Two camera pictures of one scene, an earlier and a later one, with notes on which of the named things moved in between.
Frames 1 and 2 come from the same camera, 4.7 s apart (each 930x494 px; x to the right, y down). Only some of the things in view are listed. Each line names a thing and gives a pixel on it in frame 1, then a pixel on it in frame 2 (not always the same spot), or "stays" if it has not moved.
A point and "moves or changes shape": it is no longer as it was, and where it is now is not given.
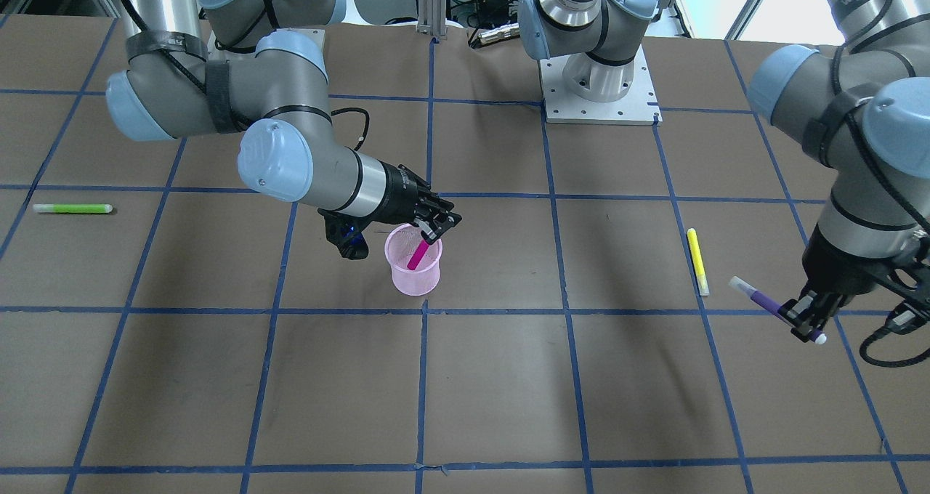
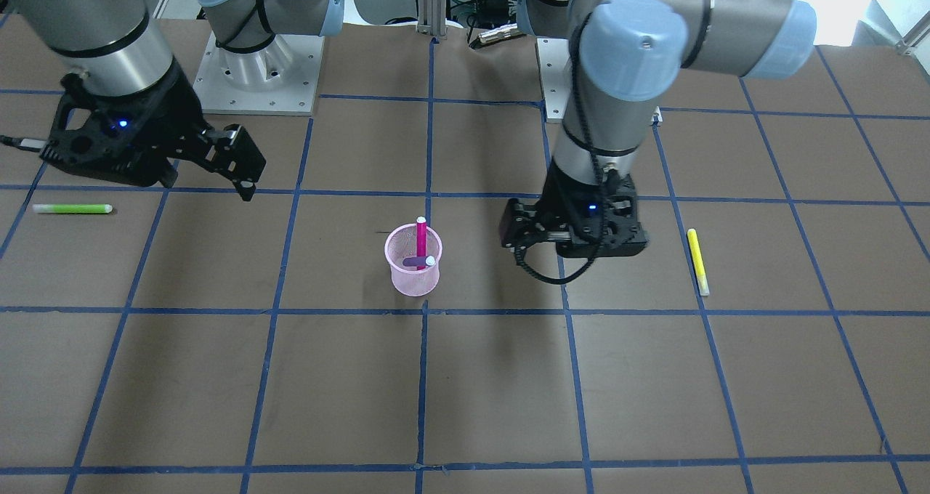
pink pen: (418, 256) moves or changes shape
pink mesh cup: (402, 243) stays
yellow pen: (698, 262) stays
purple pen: (771, 306) -> (429, 261)
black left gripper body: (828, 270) -> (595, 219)
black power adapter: (493, 4) stays
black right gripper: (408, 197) -> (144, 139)
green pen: (73, 208) stays
